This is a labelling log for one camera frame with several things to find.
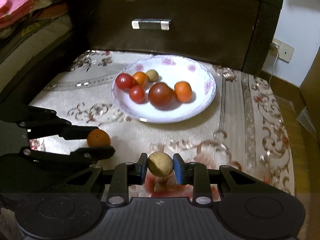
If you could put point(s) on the orange tangerine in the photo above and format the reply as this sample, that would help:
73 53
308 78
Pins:
141 78
98 138
183 91

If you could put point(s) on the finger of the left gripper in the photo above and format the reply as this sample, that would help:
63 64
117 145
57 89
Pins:
43 122
77 160

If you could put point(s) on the pink fabric pile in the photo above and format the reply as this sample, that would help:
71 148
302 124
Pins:
14 11

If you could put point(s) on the white wall socket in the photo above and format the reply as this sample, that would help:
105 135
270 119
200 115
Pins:
282 50

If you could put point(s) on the small tan fruit in plate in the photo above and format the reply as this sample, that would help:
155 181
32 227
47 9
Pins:
152 75

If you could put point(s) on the small red tomato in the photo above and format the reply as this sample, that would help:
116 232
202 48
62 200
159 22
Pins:
137 94

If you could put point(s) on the orange tangerine in plate back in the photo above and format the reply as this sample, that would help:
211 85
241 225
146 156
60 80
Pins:
141 78

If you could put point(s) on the clear acrylic drawer handle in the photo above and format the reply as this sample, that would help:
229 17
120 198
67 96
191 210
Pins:
151 24

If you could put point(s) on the red tomato far left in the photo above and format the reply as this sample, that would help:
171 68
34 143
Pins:
125 81

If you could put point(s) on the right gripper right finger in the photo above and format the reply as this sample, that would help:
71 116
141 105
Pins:
196 175

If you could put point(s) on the wooden cabinet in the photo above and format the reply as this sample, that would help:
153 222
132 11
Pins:
310 91

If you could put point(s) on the large dark red tomato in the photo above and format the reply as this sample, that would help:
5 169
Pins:
161 96

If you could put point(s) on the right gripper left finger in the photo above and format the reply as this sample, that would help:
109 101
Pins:
122 177

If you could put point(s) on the tan round fruit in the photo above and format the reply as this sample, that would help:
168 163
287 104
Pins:
160 164

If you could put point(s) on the dark wooden nightstand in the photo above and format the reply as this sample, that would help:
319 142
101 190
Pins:
230 33

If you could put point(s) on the grey quilted mattress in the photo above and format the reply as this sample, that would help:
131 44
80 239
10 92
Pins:
28 43

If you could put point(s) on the beige floral cloth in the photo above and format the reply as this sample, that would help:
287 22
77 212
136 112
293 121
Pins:
240 138

